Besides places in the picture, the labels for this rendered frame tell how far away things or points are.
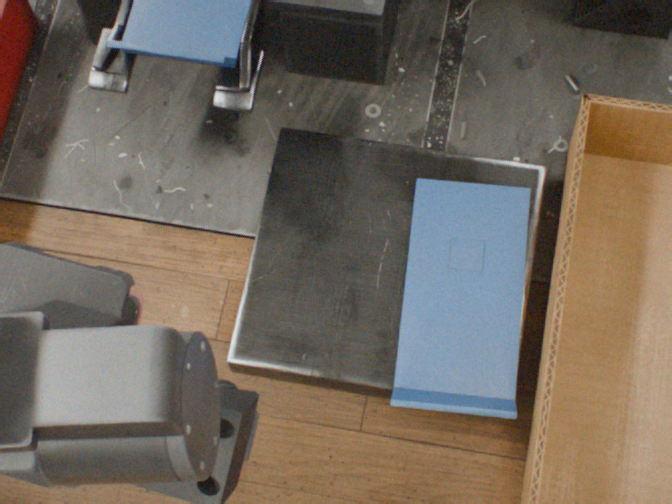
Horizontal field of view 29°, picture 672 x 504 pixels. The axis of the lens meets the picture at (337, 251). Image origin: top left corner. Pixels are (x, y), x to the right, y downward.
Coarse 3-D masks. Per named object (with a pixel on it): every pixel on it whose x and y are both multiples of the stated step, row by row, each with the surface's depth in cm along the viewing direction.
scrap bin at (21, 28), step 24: (0, 0) 86; (24, 0) 85; (0, 24) 82; (24, 24) 86; (0, 48) 82; (24, 48) 86; (0, 72) 83; (0, 96) 84; (0, 120) 84; (0, 144) 85
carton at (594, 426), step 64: (576, 128) 78; (640, 128) 78; (576, 192) 74; (640, 192) 81; (576, 256) 80; (640, 256) 80; (576, 320) 78; (640, 320) 78; (576, 384) 77; (640, 384) 76; (576, 448) 75; (640, 448) 75
